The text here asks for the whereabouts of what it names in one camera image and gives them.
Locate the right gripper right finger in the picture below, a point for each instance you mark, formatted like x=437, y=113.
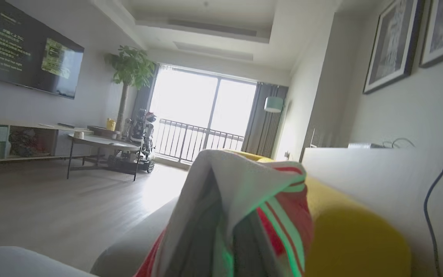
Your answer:
x=252, y=254

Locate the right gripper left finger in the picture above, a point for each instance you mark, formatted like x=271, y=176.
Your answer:
x=202, y=250

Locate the red Bulls basketball jersey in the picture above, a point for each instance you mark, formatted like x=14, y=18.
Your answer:
x=244, y=177

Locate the grey sofa seat cushion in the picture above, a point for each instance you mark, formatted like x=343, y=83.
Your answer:
x=137, y=246

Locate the yellow sofa back cushion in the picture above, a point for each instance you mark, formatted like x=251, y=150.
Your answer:
x=252, y=155
x=352, y=238

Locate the black balcony railing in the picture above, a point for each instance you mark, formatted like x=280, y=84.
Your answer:
x=190, y=138

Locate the grey curtain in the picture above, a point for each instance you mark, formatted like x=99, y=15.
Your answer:
x=142, y=104
x=262, y=130

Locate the wheeled robot in background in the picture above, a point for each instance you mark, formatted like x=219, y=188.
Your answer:
x=140, y=130

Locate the round coffee table black legs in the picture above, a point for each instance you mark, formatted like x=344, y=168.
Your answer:
x=106, y=141

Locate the teal lamp shade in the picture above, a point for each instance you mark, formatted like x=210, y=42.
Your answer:
x=273, y=104

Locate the small white flat device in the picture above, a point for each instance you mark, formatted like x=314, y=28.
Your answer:
x=360, y=145

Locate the yellow jar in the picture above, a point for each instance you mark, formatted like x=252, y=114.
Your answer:
x=111, y=125

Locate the sliding glass balcony door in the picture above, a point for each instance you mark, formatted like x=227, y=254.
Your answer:
x=183, y=96

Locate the dark tray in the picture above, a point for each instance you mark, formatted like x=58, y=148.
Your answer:
x=102, y=130

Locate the small white cup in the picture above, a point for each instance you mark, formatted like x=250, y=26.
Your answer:
x=79, y=135

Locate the tall green potted plant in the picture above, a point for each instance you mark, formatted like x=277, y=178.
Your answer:
x=131, y=69

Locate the white wall socket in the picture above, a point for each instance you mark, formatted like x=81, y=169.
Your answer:
x=286, y=155

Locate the wall-mounted flat TV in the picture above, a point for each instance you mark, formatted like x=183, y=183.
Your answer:
x=21, y=50

